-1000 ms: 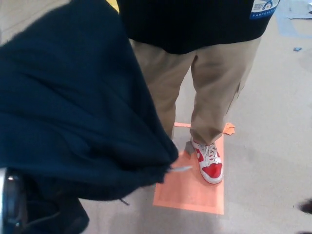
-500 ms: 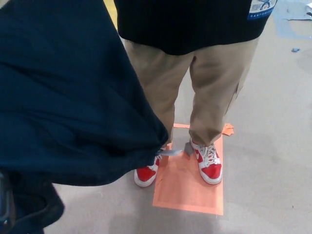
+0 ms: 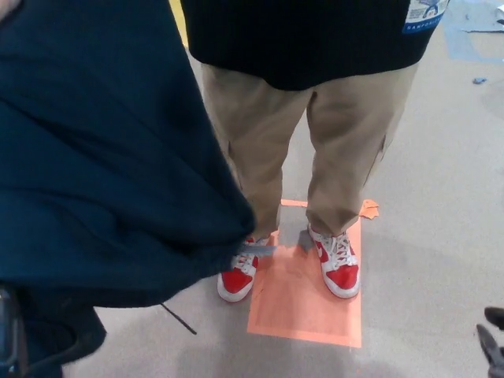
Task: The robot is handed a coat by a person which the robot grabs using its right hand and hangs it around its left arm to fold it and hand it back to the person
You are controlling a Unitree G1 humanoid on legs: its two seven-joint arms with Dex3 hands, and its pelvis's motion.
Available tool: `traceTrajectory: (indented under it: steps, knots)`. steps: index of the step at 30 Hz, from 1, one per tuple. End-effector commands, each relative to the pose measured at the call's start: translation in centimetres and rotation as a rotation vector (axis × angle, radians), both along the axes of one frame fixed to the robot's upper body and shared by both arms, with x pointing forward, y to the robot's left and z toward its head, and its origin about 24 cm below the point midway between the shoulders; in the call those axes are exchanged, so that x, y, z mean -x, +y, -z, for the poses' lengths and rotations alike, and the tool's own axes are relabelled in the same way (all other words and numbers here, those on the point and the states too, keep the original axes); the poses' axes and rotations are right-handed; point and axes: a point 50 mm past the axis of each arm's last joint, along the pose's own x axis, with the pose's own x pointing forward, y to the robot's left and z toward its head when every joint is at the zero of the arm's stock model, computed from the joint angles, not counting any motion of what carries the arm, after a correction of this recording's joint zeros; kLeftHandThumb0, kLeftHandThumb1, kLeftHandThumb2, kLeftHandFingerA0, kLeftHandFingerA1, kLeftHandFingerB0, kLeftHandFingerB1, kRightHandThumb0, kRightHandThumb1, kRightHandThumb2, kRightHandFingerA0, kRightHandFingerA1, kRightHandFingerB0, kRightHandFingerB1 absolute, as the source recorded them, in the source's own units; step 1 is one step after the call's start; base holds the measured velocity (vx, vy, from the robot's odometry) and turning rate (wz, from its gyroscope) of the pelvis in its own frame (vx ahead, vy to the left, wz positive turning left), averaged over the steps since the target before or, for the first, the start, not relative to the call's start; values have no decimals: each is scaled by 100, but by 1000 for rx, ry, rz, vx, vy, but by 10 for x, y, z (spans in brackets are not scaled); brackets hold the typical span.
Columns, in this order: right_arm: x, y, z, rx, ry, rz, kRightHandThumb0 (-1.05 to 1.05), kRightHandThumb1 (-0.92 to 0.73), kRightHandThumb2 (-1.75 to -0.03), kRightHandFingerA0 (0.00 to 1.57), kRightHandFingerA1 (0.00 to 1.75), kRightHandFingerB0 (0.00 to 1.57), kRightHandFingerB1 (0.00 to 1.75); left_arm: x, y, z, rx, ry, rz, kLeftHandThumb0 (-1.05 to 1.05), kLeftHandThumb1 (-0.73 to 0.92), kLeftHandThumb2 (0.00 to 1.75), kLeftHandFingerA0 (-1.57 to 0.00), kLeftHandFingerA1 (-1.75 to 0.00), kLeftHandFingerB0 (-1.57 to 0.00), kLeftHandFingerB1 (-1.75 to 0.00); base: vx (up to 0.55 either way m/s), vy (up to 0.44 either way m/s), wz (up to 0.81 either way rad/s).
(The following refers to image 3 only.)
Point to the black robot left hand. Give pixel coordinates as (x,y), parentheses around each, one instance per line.
(8,338)

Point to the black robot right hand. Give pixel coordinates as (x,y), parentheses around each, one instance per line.
(494,350)

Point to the dark navy coat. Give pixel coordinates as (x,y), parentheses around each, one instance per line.
(98,157)

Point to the person's khaki trousers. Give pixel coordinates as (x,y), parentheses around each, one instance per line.
(342,149)

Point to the person's black sweater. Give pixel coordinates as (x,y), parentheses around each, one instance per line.
(295,39)

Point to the red white left sneaker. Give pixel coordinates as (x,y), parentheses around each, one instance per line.
(340,271)

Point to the red white sneaker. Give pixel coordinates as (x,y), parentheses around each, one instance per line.
(236,281)
(340,271)

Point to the orange tape scrap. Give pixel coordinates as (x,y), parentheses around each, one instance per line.
(370,208)

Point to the orange floor marking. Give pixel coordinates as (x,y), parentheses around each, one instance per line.
(299,315)

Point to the red white right sneaker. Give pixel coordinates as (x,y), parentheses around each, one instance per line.
(236,281)

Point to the blue tape scrap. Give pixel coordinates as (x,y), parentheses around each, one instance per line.
(479,80)

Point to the blue floor tape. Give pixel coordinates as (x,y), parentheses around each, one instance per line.
(458,39)

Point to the yellow floor tape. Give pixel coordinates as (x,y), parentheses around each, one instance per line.
(179,19)

